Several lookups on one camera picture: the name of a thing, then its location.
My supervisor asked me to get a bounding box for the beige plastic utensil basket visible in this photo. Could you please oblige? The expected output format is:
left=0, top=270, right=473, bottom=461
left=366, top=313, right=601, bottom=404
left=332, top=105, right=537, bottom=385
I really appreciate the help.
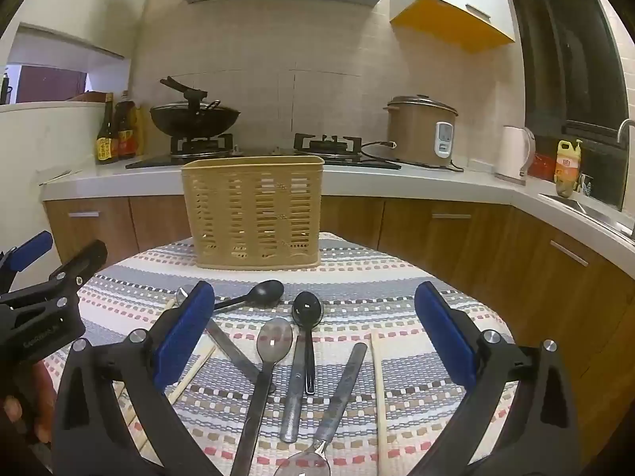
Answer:
left=181, top=156, right=324, bottom=271

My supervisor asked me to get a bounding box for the person's left hand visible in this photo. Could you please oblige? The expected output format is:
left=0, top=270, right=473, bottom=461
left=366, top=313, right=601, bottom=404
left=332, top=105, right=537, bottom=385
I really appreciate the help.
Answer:
left=2, top=361, right=57, bottom=444

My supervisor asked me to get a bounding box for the black wok with lid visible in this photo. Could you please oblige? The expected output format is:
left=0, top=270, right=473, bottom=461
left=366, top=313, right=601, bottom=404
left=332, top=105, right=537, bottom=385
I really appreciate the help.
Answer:
left=150, top=76, right=240, bottom=139

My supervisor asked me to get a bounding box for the white yellow wall cabinet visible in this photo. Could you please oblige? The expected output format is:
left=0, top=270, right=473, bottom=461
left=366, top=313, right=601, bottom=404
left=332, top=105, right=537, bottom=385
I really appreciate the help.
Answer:
left=390, top=0, right=516, bottom=53

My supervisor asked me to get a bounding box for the chrome faucet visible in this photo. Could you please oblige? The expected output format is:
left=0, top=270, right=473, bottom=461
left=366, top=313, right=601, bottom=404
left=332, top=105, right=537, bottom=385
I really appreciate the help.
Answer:
left=616, top=118, right=635, bottom=148

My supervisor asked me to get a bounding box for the steel spoon front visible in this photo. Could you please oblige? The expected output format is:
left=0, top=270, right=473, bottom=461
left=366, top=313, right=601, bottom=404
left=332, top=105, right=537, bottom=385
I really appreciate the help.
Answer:
left=275, top=343, right=367, bottom=476

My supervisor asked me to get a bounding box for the wooden chopstick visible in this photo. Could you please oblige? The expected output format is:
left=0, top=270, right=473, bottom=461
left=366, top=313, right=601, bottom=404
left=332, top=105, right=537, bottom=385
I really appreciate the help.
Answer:
left=127, top=297, right=217, bottom=453
left=371, top=331, right=389, bottom=476

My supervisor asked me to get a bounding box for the steel sink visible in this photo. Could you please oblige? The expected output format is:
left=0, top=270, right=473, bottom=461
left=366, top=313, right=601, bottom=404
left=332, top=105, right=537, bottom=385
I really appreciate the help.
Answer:
left=540, top=194, right=634, bottom=243

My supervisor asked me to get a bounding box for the grey translucent spoon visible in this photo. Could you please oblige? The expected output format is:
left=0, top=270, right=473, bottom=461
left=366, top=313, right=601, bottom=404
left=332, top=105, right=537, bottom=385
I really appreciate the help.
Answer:
left=230, top=318, right=293, bottom=476

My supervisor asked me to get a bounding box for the black gas stove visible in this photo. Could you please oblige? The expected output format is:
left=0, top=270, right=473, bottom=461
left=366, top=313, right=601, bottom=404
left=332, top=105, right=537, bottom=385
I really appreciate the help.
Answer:
left=126, top=133, right=400, bottom=170

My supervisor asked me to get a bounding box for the dark window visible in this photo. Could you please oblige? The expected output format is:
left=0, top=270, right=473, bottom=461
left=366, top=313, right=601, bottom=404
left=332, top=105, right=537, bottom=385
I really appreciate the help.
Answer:
left=512, top=0, right=629, bottom=209

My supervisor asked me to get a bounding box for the metal butter knife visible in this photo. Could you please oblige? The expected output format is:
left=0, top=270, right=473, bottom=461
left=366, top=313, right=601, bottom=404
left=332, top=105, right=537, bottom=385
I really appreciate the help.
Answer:
left=280, top=332, right=306, bottom=444

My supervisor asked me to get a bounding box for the yellow oil bottle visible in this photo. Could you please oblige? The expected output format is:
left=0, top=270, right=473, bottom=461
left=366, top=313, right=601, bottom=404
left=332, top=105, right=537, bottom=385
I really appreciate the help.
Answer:
left=554, top=140, right=582, bottom=198

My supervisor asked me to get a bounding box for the steel spoon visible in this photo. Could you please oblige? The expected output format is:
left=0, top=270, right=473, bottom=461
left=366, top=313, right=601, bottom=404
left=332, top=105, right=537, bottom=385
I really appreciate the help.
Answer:
left=175, top=284, right=277, bottom=395
left=275, top=343, right=367, bottom=476

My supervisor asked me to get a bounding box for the striped woven table cloth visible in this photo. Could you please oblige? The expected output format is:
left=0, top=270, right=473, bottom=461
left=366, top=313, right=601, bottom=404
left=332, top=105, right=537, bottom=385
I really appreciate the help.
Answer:
left=80, top=233, right=465, bottom=475

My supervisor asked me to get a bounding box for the white electric kettle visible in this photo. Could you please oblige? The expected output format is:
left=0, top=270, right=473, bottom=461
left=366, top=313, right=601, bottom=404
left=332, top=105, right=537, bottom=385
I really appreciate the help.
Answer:
left=494, top=126, right=536, bottom=186

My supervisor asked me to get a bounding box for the soy sauce bottle dark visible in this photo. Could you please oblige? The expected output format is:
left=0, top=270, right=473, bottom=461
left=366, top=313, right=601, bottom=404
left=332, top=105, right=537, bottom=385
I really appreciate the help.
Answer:
left=95, top=92, right=118, bottom=165

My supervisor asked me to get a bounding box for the brown rice cooker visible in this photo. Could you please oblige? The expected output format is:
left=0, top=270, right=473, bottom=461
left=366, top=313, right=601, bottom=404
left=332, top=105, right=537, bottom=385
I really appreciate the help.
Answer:
left=384, top=95, right=458, bottom=169

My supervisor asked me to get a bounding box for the black plastic spoon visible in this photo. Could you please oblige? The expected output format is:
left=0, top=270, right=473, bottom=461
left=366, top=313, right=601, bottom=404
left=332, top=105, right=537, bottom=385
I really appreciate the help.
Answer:
left=292, top=291, right=323, bottom=395
left=214, top=279, right=284, bottom=312

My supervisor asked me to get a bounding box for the red container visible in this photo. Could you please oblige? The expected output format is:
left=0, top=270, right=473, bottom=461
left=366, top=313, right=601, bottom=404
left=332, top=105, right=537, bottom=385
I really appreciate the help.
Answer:
left=527, top=153, right=555, bottom=182

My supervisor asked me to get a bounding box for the black power cord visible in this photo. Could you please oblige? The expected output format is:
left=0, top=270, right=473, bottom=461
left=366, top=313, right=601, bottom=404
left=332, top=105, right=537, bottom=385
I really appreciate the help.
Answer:
left=359, top=141, right=465, bottom=173

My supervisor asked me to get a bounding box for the red label sauce bottle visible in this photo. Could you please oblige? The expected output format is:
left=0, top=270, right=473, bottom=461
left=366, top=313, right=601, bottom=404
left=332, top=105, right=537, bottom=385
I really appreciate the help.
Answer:
left=114, top=91, right=137, bottom=159

